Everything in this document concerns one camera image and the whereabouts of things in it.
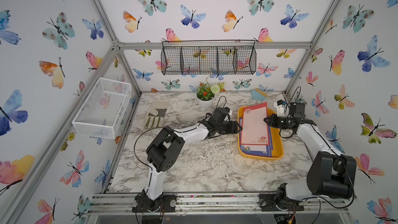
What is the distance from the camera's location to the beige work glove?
3.40ft

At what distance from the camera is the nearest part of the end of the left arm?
0.73m

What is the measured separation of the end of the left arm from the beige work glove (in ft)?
1.42
